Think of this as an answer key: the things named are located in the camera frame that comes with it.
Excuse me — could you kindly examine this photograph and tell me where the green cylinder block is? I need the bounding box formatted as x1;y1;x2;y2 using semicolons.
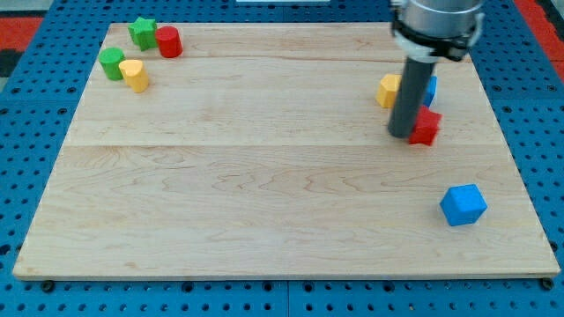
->
98;47;125;81

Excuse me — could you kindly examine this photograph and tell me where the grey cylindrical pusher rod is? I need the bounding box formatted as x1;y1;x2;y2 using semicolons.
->
387;57;435;139

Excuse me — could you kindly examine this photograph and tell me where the blue block behind rod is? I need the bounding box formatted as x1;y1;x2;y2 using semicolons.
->
423;76;438;107

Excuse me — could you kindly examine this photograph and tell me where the wooden board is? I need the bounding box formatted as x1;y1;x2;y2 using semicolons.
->
13;23;560;281

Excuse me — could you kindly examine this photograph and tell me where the yellow heart block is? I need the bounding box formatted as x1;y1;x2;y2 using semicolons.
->
118;59;149;93

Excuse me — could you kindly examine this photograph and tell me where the blue cube block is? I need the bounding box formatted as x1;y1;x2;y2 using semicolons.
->
440;184;487;226

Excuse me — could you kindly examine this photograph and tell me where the red cylinder block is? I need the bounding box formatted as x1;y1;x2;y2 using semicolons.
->
155;26;183;58

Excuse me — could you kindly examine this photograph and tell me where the yellow hexagon block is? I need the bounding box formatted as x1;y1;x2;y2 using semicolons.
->
375;74;401;108

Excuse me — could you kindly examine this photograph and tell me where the red star block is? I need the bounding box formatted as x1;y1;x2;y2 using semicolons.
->
408;106;442;146

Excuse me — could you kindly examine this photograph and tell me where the green star block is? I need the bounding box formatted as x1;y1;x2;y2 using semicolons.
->
128;17;158;51

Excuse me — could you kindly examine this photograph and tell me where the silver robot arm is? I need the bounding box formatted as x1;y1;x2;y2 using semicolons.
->
390;0;485;63

